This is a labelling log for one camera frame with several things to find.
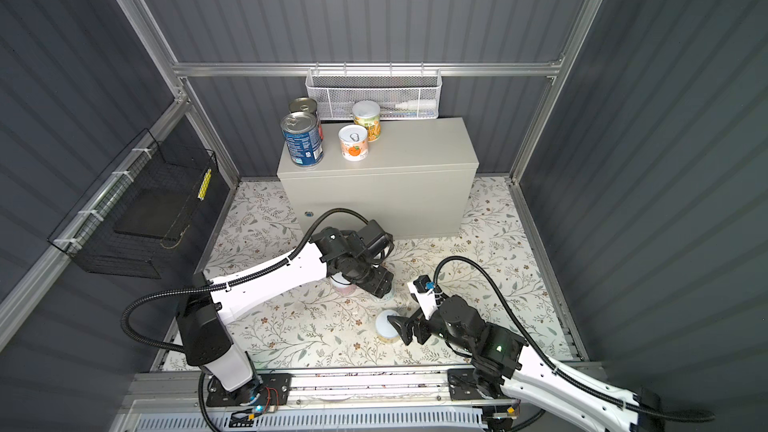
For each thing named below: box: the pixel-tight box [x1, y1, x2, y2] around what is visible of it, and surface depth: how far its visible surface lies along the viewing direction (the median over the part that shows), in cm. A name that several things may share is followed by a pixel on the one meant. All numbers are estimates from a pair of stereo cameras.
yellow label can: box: [375, 309, 400, 344], surface depth 80 cm
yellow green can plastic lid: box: [352, 100, 381, 142], surface depth 80 cm
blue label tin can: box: [280, 112, 324, 167], surface depth 72 cm
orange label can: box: [338, 124, 369, 162], surface depth 77 cm
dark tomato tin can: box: [288, 97, 318, 114], surface depth 77 cm
